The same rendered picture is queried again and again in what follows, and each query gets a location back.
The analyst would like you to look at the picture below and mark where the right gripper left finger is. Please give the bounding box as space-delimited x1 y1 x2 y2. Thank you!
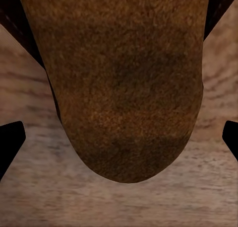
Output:
0 121 26 181

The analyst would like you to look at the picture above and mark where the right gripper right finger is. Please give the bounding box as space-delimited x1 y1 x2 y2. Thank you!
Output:
222 120 238 161

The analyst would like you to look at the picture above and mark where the sandal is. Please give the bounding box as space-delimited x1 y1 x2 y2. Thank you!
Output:
0 0 234 184

